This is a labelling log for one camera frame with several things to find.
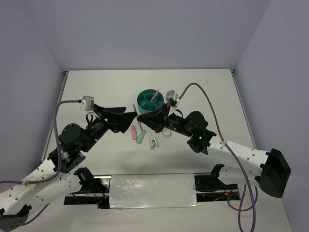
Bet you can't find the aluminium table rail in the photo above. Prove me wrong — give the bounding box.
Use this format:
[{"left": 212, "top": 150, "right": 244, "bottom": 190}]
[
  {"left": 230, "top": 69, "right": 256, "bottom": 148},
  {"left": 40, "top": 71, "right": 68, "bottom": 167}
]

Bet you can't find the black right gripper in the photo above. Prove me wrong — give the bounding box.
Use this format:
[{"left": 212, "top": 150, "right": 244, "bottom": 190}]
[{"left": 138, "top": 102, "right": 194, "bottom": 137}]

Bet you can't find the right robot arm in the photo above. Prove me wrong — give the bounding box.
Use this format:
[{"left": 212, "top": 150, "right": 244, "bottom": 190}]
[{"left": 137, "top": 103, "right": 291, "bottom": 198}]

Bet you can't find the pink gel pen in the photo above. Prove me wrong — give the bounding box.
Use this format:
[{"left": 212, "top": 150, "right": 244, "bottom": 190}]
[{"left": 150, "top": 89, "right": 159, "bottom": 102}]

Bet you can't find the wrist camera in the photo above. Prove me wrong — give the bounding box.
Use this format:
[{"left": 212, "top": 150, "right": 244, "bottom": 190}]
[
  {"left": 80, "top": 95, "right": 95, "bottom": 113},
  {"left": 166, "top": 90, "right": 180, "bottom": 116}
]

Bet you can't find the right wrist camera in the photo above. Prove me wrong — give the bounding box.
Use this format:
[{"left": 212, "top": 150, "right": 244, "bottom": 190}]
[{"left": 166, "top": 90, "right": 180, "bottom": 116}]

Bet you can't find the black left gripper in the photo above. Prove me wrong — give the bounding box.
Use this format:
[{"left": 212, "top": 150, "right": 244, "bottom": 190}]
[{"left": 80, "top": 103, "right": 137, "bottom": 152}]

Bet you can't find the green highlighter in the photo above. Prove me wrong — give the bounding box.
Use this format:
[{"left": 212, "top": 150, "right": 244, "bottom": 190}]
[{"left": 136, "top": 130, "right": 146, "bottom": 144}]

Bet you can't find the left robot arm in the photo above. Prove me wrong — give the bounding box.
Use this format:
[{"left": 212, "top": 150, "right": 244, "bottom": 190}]
[{"left": 0, "top": 105, "right": 137, "bottom": 232}]

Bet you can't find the pink mini stapler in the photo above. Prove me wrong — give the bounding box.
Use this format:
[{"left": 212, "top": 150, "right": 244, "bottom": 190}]
[{"left": 149, "top": 135, "right": 159, "bottom": 149}]

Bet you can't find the pink highlighter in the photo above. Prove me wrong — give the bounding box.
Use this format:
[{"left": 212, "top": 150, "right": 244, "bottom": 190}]
[{"left": 131, "top": 125, "right": 138, "bottom": 140}]

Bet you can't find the blue ballpoint pen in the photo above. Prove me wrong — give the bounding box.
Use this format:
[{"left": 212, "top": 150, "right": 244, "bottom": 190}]
[{"left": 132, "top": 103, "right": 143, "bottom": 132}]

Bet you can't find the clear tape roll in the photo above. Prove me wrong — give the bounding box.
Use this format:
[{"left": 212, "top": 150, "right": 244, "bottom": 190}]
[{"left": 161, "top": 130, "right": 172, "bottom": 138}]

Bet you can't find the right aluminium table rail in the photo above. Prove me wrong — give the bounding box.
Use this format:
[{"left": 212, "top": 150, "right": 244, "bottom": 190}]
[{"left": 230, "top": 69, "right": 256, "bottom": 148}]

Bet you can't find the left aluminium table rail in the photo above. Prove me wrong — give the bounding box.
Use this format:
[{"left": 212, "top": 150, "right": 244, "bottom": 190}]
[{"left": 40, "top": 71, "right": 68, "bottom": 167}]

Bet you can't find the teal round desk organizer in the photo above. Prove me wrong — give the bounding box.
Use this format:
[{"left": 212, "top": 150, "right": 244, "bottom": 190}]
[{"left": 137, "top": 89, "right": 164, "bottom": 114}]

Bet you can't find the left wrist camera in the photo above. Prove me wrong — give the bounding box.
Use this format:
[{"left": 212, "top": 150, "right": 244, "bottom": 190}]
[{"left": 80, "top": 95, "right": 95, "bottom": 113}]

